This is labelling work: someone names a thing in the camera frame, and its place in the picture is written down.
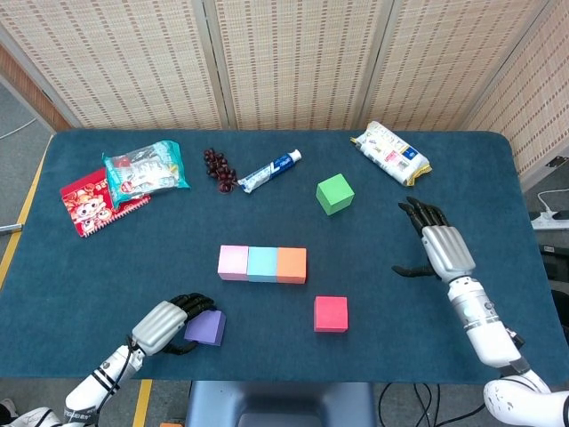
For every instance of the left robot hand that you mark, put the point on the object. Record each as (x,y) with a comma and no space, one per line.
(157,324)

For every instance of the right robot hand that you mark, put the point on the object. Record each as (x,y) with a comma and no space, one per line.
(449,251)

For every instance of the purple foam cube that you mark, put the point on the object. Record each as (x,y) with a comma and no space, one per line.
(209,327)

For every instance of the pink foam cube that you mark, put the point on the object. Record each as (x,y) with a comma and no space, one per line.
(232,262)

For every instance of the light blue foam cube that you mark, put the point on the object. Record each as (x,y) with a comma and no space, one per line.
(262,264)

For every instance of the green foam cube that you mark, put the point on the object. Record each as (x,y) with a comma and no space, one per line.
(335,195)

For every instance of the red foam cube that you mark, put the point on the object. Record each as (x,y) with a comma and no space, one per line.
(331,313)

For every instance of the orange foam cube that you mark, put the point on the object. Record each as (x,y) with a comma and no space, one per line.
(291,264)

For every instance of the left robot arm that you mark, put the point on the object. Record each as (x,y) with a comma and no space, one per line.
(102,382)

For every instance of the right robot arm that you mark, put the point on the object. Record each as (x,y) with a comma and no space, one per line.
(484,329)

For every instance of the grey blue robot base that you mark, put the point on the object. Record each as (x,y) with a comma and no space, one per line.
(280,400)

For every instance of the small orange object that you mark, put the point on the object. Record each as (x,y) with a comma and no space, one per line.
(171,425)

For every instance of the white power strip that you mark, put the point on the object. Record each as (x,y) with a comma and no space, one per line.
(549,221)

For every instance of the dark equipment box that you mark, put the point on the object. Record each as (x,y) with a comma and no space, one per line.
(555,262)

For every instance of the white yellow snack bag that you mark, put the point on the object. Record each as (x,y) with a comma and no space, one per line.
(391,153)

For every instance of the red snack packet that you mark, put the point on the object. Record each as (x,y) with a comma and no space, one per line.
(89,209)

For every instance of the teal felt table cover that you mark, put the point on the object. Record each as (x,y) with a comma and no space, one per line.
(266,222)

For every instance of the teal snack bag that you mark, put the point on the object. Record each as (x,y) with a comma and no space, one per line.
(146,173)

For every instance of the dark red grape bunch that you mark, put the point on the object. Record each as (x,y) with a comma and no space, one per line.
(218,169)

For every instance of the grey metal rod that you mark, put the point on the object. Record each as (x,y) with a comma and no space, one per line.
(11,228)

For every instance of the blue white toothpaste tube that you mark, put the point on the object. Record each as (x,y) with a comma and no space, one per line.
(266,172)

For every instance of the woven folding screen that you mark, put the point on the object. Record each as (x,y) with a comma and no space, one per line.
(302,58)

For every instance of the small black floor bracket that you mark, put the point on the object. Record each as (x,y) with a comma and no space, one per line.
(553,163)

